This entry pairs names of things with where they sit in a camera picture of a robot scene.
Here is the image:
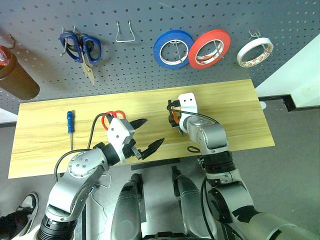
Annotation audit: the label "blue-handled screwdriver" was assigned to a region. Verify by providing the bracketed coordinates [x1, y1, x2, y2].
[66, 110, 76, 152]

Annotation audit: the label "metal scissors peg hook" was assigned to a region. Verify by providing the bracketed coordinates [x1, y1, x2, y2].
[60, 24, 77, 56]

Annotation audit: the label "orange and black pliers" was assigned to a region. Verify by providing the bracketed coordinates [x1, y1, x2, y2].
[170, 110, 186, 137]

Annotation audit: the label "metal tape peg hook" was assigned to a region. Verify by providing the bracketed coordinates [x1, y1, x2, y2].
[248, 29, 262, 40]
[171, 39, 189, 64]
[211, 39, 225, 61]

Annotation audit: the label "black trouser leg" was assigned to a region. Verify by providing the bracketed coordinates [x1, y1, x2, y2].
[0, 213, 22, 240]

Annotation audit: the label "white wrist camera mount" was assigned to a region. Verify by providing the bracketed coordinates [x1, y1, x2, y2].
[106, 117, 133, 165]
[177, 92, 199, 121]

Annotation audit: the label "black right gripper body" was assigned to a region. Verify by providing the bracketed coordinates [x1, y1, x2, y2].
[166, 99, 181, 111]

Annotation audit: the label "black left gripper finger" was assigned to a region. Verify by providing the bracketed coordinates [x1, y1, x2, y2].
[129, 118, 149, 132]
[140, 137, 166, 160]

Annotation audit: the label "red-handled scissors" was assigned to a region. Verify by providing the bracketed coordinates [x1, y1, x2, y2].
[100, 110, 127, 131]

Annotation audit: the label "white tape roll red print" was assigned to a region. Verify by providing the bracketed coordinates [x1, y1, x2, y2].
[236, 37, 274, 69]

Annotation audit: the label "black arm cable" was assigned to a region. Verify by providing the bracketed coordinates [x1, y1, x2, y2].
[167, 106, 222, 240]
[53, 113, 112, 182]

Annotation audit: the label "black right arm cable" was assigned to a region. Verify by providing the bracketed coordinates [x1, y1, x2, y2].
[167, 106, 222, 240]

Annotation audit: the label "metal wire pliers holder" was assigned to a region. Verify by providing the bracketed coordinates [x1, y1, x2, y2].
[115, 20, 137, 43]

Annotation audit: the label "dark grey rounded housing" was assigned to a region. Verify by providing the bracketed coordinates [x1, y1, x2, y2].
[111, 172, 147, 240]
[171, 166, 218, 240]

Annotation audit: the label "light wooden table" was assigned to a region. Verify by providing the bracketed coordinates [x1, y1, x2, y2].
[7, 78, 276, 180]

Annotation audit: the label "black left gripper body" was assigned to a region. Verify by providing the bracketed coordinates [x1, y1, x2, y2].
[121, 119, 144, 161]

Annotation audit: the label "dark round cup holder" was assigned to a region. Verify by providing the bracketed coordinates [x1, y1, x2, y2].
[0, 44, 41, 101]

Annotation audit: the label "blue-handled scissors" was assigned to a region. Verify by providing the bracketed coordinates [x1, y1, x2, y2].
[58, 31, 102, 86]

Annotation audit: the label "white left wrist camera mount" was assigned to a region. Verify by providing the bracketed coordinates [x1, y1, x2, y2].
[106, 117, 133, 165]

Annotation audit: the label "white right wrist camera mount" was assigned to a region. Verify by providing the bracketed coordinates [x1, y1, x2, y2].
[177, 92, 199, 121]

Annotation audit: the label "grey and white sneaker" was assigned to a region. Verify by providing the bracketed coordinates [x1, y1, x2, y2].
[13, 191, 40, 237]

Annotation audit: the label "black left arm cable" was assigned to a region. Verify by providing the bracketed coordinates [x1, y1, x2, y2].
[53, 113, 112, 182]

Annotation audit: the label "blue tape roll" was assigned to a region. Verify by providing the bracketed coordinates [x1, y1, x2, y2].
[152, 29, 195, 70]

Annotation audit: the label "grey perforated pegboard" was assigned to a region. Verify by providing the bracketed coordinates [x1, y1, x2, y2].
[0, 0, 320, 108]

